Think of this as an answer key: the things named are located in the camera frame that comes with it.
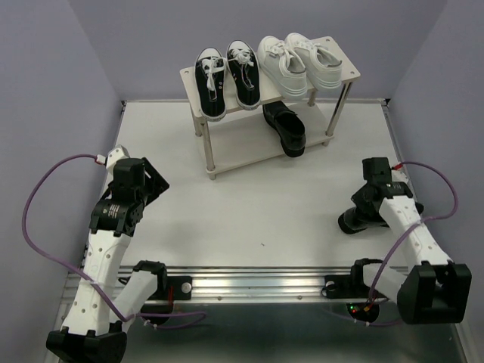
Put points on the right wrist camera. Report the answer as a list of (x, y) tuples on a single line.
[(399, 176)]

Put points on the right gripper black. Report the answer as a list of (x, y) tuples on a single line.
[(358, 200)]

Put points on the black canvas sneaker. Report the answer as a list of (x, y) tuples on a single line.
[(244, 69), (209, 71)]

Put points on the white sneaker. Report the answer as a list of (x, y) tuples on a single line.
[(323, 68), (283, 67)]

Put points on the beige two-tier shoe shelf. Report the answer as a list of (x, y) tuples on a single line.
[(246, 138)]

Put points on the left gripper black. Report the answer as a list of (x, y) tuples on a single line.
[(156, 181)]

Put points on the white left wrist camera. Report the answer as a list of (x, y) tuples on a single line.
[(115, 155)]

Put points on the black leather loafer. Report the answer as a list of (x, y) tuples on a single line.
[(289, 127), (391, 214)]

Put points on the white sneaker on shelf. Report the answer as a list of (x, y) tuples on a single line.
[(323, 68)]

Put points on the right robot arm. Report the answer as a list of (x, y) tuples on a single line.
[(426, 285)]

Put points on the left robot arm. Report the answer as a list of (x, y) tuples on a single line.
[(95, 329)]

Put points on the aluminium mounting rail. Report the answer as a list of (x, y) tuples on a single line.
[(220, 285)]

